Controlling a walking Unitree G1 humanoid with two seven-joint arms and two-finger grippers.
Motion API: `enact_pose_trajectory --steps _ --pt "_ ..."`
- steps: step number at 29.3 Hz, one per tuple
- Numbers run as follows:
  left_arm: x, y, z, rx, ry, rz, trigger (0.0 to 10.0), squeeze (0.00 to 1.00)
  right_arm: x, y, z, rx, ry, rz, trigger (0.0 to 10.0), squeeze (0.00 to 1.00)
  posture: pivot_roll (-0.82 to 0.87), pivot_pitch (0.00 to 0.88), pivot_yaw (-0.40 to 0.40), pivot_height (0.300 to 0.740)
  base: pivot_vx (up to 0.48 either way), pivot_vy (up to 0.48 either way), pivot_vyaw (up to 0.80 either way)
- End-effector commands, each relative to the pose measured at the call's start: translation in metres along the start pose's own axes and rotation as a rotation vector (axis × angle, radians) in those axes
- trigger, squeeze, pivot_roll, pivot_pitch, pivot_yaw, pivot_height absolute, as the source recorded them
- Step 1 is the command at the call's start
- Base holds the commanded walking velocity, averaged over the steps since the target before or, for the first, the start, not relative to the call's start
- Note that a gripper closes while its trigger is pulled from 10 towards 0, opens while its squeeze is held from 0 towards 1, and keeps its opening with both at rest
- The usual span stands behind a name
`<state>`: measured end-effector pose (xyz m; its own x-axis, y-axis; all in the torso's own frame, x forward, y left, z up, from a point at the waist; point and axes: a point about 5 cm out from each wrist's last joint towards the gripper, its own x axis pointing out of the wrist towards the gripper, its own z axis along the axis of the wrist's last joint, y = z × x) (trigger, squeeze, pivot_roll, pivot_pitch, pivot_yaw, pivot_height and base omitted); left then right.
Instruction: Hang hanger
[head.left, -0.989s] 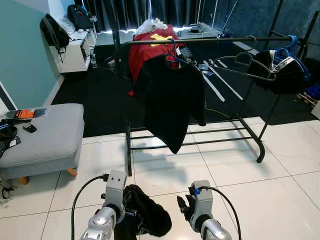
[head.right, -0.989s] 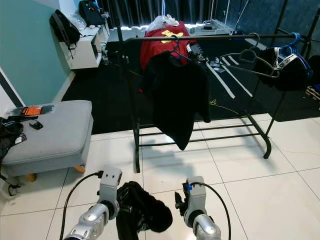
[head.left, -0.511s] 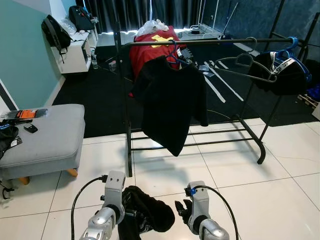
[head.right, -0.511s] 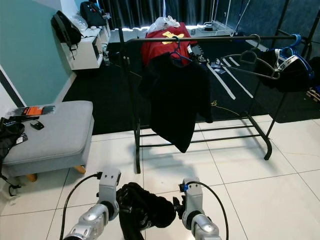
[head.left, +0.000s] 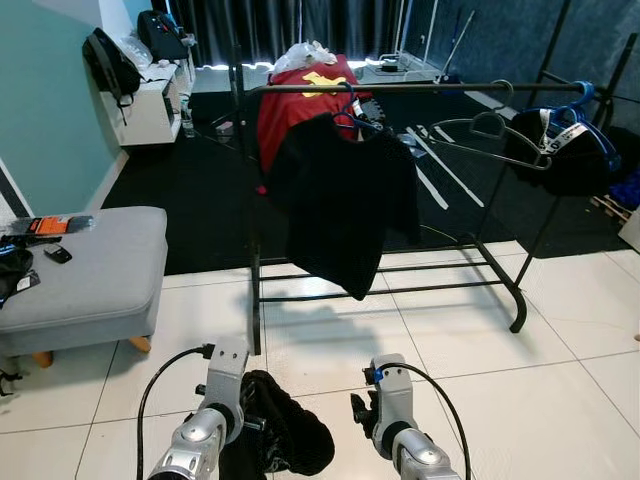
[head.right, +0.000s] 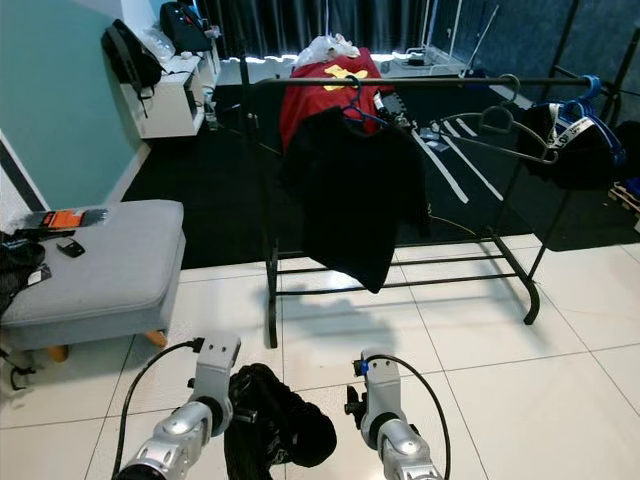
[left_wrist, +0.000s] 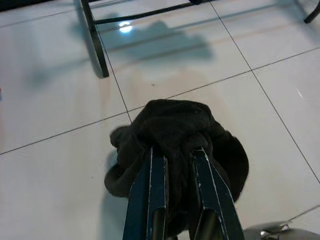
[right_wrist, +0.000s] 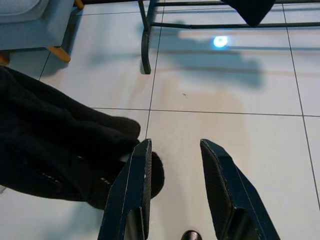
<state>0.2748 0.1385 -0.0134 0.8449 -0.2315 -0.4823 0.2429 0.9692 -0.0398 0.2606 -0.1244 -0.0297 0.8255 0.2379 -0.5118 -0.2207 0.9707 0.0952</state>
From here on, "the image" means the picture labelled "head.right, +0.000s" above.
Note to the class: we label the black garment with white band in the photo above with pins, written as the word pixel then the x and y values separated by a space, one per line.
pixel 585 165

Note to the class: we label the black sling bag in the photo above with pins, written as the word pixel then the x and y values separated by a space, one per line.
pixel 20 270

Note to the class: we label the blue plastic hanger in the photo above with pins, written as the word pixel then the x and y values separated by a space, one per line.
pixel 352 110
pixel 592 85

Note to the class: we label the blue bag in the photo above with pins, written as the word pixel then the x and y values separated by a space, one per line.
pixel 630 188

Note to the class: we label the white plastic bag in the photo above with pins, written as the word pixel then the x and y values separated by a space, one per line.
pixel 328 50

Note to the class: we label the red shirt with yellow print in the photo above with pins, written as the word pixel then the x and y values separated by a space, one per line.
pixel 305 100

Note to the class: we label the black backpack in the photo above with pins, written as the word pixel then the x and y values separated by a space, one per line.
pixel 130 58

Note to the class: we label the orange black package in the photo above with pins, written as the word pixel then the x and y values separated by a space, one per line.
pixel 65 219

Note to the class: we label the small black key fob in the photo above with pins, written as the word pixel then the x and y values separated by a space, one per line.
pixel 71 248

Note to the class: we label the blue mop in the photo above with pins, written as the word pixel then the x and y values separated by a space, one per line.
pixel 468 70

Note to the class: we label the black metal clothes rack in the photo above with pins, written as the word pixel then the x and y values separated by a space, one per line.
pixel 440 80

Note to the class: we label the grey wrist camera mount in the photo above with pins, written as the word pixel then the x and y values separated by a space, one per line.
pixel 220 360
pixel 380 380

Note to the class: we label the grey clothes hanger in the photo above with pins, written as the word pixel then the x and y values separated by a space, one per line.
pixel 495 115

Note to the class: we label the black shorts with white pattern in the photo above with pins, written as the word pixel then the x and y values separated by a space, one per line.
pixel 280 420

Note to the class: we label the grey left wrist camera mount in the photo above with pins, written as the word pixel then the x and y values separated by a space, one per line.
pixel 220 360

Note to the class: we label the black curtain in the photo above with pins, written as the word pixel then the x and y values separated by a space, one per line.
pixel 280 25

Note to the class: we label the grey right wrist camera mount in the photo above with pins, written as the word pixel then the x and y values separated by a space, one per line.
pixel 380 380

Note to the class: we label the black carpet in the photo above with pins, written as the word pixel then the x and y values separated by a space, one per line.
pixel 210 190

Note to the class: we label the white shelf unit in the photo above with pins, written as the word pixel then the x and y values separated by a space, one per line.
pixel 170 110

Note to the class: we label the small black bag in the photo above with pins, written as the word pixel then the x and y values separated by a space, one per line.
pixel 182 25

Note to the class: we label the black t-shirt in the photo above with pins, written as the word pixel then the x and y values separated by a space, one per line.
pixel 355 195

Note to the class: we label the grey upholstered ottoman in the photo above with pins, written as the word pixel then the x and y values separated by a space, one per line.
pixel 100 260

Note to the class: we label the small clear bottle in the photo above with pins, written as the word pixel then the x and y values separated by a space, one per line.
pixel 212 112

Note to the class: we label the white floor strip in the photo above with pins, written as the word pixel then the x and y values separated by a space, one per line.
pixel 450 180

